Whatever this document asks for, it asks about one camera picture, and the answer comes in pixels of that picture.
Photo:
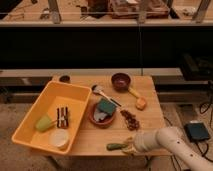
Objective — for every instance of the yellow orange spatula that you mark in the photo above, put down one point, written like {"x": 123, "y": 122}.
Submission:
{"x": 140, "y": 101}

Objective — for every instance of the green pepper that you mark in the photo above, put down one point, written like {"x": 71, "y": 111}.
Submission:
{"x": 115, "y": 146}

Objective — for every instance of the green plastic cup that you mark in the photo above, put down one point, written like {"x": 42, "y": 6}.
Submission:
{"x": 44, "y": 123}

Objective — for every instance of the black floor box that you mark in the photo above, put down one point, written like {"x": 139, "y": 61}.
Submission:
{"x": 196, "y": 132}

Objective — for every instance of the brown striped block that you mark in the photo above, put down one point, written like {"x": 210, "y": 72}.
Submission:
{"x": 62, "y": 118}

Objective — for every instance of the wooden table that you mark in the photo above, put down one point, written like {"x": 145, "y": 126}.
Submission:
{"x": 90, "y": 140}

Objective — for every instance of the brown clay bowl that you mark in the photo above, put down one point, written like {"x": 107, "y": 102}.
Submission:
{"x": 102, "y": 124}

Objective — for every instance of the grey cloth piece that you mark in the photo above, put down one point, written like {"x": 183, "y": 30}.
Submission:
{"x": 99, "y": 115}

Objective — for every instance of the purple bowl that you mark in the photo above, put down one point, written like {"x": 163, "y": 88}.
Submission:
{"x": 121, "y": 81}

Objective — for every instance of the yellow plastic bin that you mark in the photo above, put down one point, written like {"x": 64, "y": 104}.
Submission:
{"x": 55, "y": 95}

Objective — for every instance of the green sponge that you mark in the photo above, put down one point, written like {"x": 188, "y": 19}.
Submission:
{"x": 106, "y": 106}

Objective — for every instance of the brown grape bunch toy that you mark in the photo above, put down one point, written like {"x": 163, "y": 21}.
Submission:
{"x": 131, "y": 122}

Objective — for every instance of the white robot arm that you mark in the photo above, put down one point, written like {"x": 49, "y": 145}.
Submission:
{"x": 169, "y": 138}

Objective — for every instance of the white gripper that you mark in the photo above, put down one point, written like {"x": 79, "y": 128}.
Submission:
{"x": 142, "y": 142}

